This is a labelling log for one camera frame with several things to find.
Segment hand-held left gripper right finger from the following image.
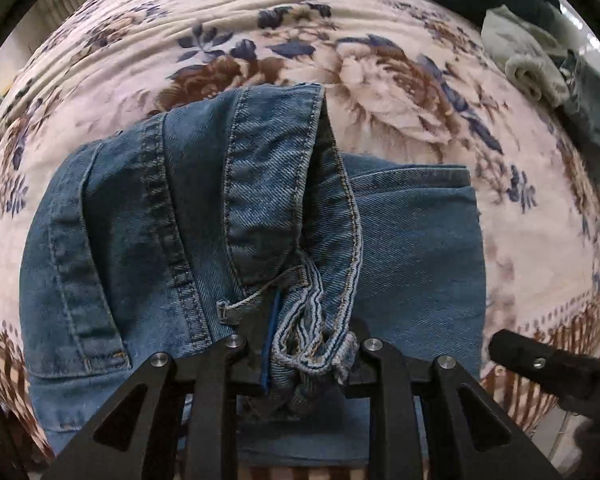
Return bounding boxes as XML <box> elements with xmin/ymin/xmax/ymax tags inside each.
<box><xmin>345</xmin><ymin>317</ymin><xmax>563</xmax><ymax>480</ymax></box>

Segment grey-blue striped curtain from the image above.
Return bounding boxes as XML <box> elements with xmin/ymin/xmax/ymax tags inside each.
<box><xmin>27</xmin><ymin>0</ymin><xmax>93</xmax><ymax>43</ymax></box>

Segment floral checkered bedspread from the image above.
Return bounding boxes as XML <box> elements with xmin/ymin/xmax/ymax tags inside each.
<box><xmin>0</xmin><ymin>0</ymin><xmax>600</xmax><ymax>480</ymax></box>

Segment blue denim pants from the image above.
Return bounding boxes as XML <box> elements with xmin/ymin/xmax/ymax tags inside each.
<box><xmin>19</xmin><ymin>82</ymin><xmax>487</xmax><ymax>466</ymax></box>

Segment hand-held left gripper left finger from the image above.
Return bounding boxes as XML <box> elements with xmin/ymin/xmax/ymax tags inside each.
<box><xmin>40</xmin><ymin>290</ymin><xmax>282</xmax><ymax>480</ymax></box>

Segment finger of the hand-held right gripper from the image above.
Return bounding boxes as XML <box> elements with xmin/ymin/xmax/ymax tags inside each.
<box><xmin>489</xmin><ymin>330</ymin><xmax>600</xmax><ymax>415</ymax></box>

